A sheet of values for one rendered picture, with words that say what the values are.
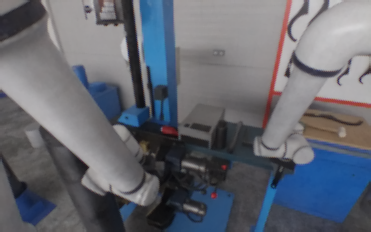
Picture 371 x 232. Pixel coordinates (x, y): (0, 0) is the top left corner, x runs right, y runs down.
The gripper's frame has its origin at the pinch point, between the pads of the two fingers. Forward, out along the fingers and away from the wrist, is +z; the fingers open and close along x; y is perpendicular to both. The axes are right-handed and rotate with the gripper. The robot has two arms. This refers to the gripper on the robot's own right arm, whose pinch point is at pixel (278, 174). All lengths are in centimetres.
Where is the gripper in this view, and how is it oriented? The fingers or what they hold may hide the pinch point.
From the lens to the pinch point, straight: 124.8
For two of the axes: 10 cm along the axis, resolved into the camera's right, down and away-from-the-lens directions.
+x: 7.9, 2.8, -5.4
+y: -6.1, 3.9, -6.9
